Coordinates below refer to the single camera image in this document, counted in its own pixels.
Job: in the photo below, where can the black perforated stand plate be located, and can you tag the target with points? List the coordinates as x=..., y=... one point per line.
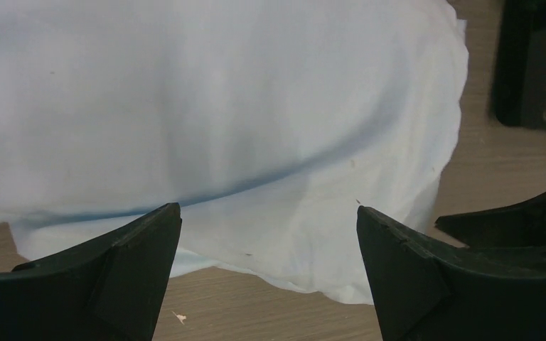
x=518, y=95

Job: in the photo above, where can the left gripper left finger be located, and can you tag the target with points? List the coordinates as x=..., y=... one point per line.
x=110, y=287

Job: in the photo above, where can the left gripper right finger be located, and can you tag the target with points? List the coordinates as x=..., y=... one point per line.
x=491, y=288

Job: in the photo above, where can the green and blue pillowcase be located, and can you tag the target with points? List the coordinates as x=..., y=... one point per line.
x=268, y=122

